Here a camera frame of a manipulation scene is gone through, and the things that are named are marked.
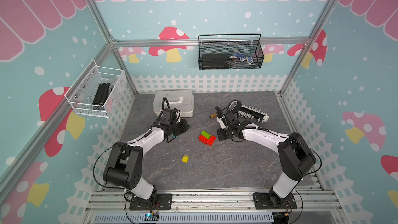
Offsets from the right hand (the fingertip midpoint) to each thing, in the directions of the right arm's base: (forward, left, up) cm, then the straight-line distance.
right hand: (219, 134), depth 92 cm
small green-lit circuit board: (-40, +34, -8) cm, 53 cm away
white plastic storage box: (+21, +23, +7) cm, 32 cm away
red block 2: (-3, +5, -3) cm, 6 cm away
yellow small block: (-13, +20, -5) cm, 24 cm away
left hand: (+2, +17, +3) cm, 17 cm away
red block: (0, +10, -5) cm, 11 cm away
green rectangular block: (+1, +7, -3) cm, 8 cm away
